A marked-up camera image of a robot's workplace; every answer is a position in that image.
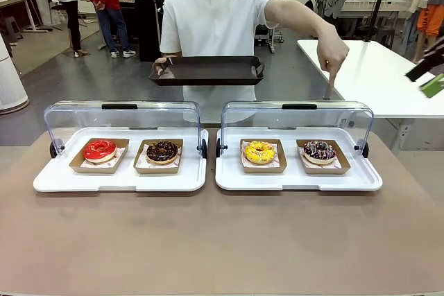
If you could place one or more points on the printed paper donut liner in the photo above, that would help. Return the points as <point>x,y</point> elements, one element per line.
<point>277,162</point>
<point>120,154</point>
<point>339,164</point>
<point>141,164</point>

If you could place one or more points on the chocolate donut white sprinkles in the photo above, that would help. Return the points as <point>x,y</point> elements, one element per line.
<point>326,171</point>

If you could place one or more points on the purple frosted sprinkled donut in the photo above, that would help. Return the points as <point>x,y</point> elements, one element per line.
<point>310,152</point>

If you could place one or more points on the dark brown serving tray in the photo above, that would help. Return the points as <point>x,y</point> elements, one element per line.
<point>208,70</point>

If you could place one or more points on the chocolate sprinkled donut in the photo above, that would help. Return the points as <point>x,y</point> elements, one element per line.
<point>152,152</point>

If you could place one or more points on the chocolate donut with nuts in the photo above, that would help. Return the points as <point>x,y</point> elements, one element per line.
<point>156,171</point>

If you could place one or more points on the person's right forearm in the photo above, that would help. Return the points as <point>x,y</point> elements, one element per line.
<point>170,55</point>

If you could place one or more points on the person's left forearm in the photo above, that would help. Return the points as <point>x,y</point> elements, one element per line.
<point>301,18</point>

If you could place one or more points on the yellow sprinkled donut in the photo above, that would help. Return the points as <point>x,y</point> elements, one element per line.
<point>251,152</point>
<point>263,170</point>

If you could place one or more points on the person's white t-shirt torso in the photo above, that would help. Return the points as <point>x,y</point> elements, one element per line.
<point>215,22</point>

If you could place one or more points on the red glazed donut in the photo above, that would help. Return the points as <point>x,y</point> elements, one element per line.
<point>91,152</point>
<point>93,170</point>

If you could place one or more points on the person's left hand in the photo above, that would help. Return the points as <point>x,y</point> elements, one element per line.
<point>333,55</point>

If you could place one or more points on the person's right hand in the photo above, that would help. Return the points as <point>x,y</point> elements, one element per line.
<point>160,62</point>

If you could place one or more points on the mannequin with orange shorts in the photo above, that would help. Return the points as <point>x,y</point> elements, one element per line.
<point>428,24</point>

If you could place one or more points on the large white table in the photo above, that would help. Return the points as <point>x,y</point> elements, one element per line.
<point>381,77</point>

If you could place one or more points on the black stand pole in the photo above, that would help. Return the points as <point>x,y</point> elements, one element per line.
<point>377,5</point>

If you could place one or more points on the white workbench with clutter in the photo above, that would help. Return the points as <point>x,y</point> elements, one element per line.
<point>367,5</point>

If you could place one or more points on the black backpack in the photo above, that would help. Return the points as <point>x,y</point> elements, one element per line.
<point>310,5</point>

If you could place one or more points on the white display tray base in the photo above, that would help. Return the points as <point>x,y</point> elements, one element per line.
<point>156,181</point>
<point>295,181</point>

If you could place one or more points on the clear domed display lid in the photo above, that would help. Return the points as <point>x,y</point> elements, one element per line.
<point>86,115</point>
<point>263,115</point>

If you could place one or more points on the dark hanging garments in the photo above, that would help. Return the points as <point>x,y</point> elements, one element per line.
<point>149,25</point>

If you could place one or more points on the white air purifier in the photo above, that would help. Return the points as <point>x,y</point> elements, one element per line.
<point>10,91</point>

